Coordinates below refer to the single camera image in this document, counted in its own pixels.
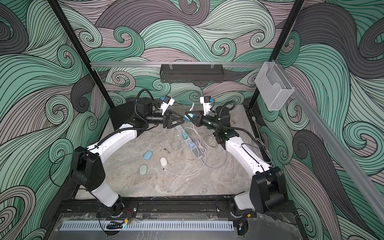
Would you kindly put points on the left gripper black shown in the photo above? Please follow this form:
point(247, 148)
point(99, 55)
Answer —
point(167, 124)

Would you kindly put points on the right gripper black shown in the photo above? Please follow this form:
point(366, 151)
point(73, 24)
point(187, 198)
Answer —
point(199, 119)

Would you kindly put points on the small teal usb charger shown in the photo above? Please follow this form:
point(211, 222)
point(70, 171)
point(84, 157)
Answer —
point(189, 117)

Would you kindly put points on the light blue usb charger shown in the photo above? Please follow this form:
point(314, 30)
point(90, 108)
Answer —
point(191, 145)

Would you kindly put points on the green earbud case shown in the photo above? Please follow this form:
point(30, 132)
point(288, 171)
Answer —
point(143, 169)

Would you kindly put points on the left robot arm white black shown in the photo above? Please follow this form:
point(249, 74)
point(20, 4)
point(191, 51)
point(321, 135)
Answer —
point(87, 166)

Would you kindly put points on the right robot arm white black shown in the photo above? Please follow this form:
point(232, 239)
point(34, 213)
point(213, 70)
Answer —
point(268, 185)

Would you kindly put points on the small colourful card box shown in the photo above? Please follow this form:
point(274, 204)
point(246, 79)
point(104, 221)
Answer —
point(233, 123)

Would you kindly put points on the white earbud case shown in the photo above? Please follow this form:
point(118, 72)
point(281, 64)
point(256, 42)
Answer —
point(163, 161)

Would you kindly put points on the black metal box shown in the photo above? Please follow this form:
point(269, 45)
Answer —
point(124, 114)

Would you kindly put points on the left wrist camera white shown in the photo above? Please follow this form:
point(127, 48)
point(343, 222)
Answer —
point(166, 102)

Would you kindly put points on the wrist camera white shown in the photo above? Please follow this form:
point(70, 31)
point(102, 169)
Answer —
point(166, 102)
point(207, 103)

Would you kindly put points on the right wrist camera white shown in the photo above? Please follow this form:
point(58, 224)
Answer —
point(207, 103)

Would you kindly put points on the power strip cord white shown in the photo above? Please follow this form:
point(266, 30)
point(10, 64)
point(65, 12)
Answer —
point(199, 144)

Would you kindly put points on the black wall shelf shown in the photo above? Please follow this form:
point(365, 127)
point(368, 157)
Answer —
point(180, 73)

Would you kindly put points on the clear mesh wall bin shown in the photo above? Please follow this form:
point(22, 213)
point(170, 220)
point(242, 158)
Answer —
point(274, 85)

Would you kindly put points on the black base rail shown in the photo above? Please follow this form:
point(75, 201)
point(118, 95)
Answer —
point(138, 208)

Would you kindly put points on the white slotted cable duct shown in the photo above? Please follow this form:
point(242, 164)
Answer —
point(227, 226)

